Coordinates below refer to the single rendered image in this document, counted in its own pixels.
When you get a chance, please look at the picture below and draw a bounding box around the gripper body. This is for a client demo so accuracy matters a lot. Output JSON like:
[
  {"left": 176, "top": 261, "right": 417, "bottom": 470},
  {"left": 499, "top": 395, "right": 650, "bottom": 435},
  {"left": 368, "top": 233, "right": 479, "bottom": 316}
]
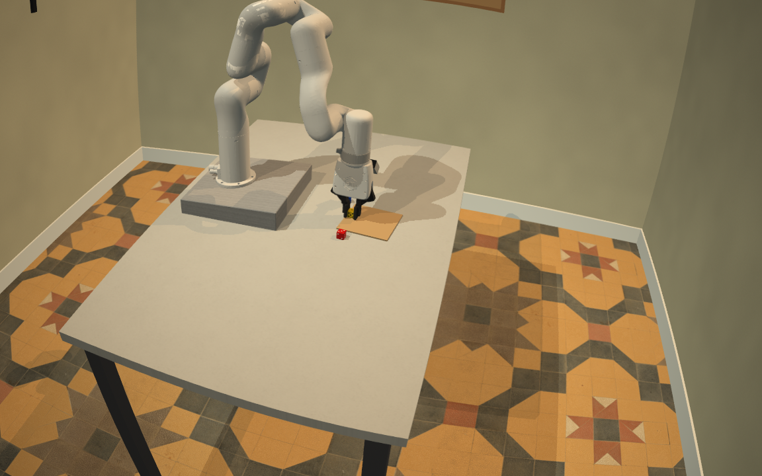
[{"left": 333, "top": 157, "right": 374, "bottom": 200}]

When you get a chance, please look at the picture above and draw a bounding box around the orange mat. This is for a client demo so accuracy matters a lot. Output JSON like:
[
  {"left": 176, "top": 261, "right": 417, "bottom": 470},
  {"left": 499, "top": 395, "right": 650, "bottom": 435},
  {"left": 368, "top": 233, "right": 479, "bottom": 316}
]
[{"left": 336, "top": 206, "right": 403, "bottom": 241}]

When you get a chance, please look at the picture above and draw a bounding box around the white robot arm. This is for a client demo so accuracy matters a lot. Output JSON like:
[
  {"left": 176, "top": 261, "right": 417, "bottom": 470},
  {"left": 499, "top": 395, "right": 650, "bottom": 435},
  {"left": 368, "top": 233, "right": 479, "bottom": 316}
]
[{"left": 208, "top": 0, "right": 373, "bottom": 188}]

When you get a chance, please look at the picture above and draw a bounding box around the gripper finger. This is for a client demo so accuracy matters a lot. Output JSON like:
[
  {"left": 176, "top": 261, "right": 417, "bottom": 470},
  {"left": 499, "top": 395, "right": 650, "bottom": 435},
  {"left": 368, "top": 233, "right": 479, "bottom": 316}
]
[
  {"left": 331, "top": 187, "right": 351, "bottom": 218},
  {"left": 353, "top": 187, "right": 376, "bottom": 220}
]

